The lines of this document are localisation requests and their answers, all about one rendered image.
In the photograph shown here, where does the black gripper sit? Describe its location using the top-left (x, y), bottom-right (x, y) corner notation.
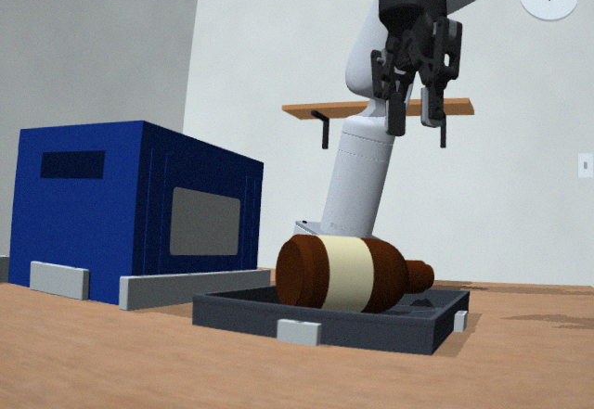
top-left (370, 0), bottom-right (463, 137)

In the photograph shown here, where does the brown glass bottle with cream label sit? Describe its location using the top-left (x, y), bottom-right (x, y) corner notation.
top-left (276, 234), bottom-right (434, 313)

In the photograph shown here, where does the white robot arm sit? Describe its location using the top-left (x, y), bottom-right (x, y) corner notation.
top-left (320, 0), bottom-right (395, 238)

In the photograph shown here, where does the blue crate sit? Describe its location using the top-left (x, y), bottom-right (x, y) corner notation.
top-left (8, 121), bottom-right (264, 305)

